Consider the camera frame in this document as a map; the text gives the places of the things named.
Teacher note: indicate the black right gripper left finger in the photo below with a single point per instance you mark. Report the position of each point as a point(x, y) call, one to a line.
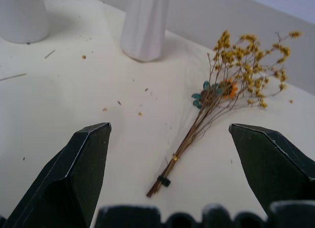
point(73, 178)

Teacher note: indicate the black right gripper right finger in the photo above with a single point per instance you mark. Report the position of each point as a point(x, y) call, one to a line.
point(268, 164)

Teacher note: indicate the white ribbed vase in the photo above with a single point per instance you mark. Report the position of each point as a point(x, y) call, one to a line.
point(144, 26)

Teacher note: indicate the white round container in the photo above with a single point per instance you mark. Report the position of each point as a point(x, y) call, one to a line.
point(22, 16)

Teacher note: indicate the dried yellow flower bouquet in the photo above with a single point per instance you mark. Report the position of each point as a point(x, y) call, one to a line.
point(222, 95)

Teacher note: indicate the thin loose dry stem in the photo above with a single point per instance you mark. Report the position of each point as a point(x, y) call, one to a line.
point(12, 77)

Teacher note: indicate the short loose dry twig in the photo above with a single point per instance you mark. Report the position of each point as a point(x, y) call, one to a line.
point(49, 54)

